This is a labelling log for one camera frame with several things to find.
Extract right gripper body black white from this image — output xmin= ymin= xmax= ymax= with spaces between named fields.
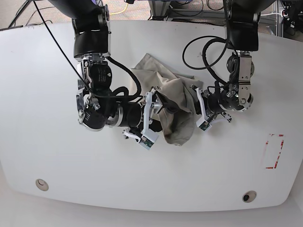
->
xmin=123 ymin=86 xmax=163 ymax=142

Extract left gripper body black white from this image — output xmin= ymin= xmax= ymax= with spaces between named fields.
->
xmin=190 ymin=85 xmax=232 ymax=125

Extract beige grey t-shirt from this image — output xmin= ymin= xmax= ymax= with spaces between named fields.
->
xmin=131 ymin=53 xmax=203 ymax=146

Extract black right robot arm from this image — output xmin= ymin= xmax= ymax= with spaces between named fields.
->
xmin=52 ymin=0 xmax=177 ymax=147

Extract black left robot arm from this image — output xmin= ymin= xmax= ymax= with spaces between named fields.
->
xmin=191 ymin=0 xmax=259 ymax=131

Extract red tape rectangle marking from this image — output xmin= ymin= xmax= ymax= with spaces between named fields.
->
xmin=263 ymin=134 xmax=285 ymax=169

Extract right round table grommet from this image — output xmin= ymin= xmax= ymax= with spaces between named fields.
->
xmin=242 ymin=191 xmax=257 ymax=203

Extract round table grommet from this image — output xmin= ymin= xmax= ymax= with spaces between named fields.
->
xmin=242 ymin=191 xmax=257 ymax=203
xmin=36 ymin=179 xmax=49 ymax=192

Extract left round table grommet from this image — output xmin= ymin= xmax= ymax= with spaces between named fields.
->
xmin=36 ymin=179 xmax=49 ymax=192

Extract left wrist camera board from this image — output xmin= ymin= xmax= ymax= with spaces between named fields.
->
xmin=196 ymin=119 xmax=212 ymax=132

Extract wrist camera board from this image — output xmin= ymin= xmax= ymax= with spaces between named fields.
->
xmin=139 ymin=133 xmax=159 ymax=150
xmin=196 ymin=119 xmax=212 ymax=132

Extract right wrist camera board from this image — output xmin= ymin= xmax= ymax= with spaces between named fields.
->
xmin=139 ymin=133 xmax=159 ymax=150

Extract black coiled cables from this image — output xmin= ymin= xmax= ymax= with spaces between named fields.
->
xmin=182 ymin=0 xmax=237 ymax=83

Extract aluminium frame rail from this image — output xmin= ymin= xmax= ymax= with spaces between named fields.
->
xmin=148 ymin=0 xmax=284 ymax=37

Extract yellow cable on floor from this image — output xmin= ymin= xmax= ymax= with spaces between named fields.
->
xmin=109 ymin=2 xmax=129 ymax=16

